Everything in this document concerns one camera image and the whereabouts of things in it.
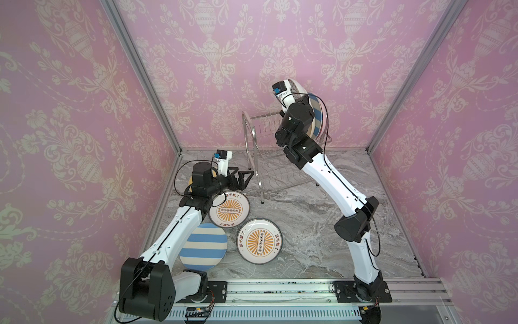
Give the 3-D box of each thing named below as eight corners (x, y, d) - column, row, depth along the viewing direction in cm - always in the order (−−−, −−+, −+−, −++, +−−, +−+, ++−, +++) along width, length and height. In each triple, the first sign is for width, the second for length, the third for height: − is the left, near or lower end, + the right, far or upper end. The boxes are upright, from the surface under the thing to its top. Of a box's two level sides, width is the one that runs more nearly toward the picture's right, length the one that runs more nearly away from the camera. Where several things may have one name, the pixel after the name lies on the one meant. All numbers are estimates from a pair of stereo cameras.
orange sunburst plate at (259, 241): (235, 264, 82) (234, 262, 81) (239, 220, 95) (238, 218, 93) (283, 264, 82) (283, 262, 81) (280, 220, 95) (280, 218, 93)
